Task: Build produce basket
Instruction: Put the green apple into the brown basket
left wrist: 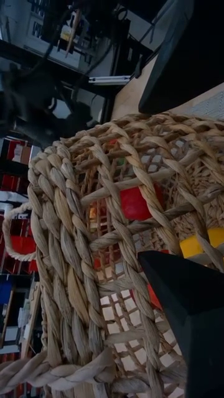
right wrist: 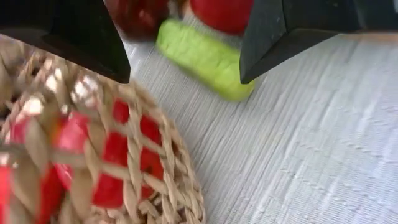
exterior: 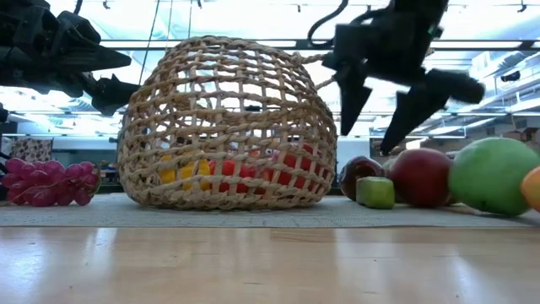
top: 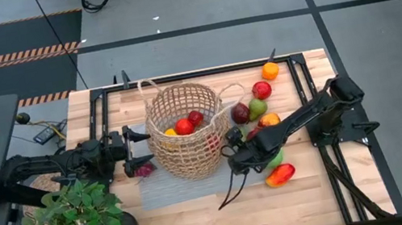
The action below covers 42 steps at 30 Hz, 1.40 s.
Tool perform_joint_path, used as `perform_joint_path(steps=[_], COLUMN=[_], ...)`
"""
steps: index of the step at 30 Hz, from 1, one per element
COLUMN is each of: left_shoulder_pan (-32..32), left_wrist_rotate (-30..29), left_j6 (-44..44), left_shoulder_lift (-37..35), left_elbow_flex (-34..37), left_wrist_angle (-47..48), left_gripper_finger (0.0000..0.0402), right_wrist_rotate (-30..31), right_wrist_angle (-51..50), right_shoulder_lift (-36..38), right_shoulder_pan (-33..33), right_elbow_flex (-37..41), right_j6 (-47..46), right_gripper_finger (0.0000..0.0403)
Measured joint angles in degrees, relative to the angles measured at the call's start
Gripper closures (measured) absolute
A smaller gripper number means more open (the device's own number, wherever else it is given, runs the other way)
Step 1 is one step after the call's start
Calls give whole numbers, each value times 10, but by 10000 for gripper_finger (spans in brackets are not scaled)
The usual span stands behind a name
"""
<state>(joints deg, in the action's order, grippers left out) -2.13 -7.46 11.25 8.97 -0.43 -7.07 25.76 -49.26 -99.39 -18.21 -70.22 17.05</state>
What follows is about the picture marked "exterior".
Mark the yellow bell pepper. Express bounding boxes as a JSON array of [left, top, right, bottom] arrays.
[[159, 154, 212, 192]]

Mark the green apple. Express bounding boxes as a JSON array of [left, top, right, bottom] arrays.
[[447, 137, 540, 217]]

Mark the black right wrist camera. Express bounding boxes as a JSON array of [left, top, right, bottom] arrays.
[[424, 68, 487, 106]]

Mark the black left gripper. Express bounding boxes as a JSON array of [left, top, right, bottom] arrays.
[[0, 0, 142, 117]]

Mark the purple grape bunch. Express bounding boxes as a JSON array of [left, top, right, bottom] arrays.
[[0, 157, 102, 208]]

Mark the large red apple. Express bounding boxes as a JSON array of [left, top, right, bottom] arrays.
[[263, 143, 328, 191]]

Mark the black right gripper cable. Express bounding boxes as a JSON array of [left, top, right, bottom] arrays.
[[306, 0, 351, 48]]

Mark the dark red apple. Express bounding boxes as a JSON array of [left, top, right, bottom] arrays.
[[338, 155, 386, 202]]

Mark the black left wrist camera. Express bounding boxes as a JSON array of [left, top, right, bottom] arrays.
[[57, 10, 102, 46]]

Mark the grey woven placemat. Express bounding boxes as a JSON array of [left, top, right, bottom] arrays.
[[0, 193, 540, 229]]

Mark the black linear ceiling light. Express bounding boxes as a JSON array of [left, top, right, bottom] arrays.
[[99, 39, 540, 52]]

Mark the brown cardboard box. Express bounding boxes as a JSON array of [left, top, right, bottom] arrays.
[[501, 126, 540, 149]]

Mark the woven straw basket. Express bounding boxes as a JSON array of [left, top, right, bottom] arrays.
[[116, 35, 341, 211]]

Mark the floral patterned box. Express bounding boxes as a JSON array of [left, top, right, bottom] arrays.
[[8, 138, 52, 164]]

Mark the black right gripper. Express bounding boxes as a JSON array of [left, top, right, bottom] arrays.
[[322, 19, 449, 155]]

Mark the red yellow mango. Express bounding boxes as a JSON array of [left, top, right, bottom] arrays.
[[520, 165, 540, 213]]

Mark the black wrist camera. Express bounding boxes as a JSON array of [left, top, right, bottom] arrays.
[[57, 10, 102, 46], [424, 68, 487, 106]]

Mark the green cucumber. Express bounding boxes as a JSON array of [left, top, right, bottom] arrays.
[[355, 176, 397, 210]]

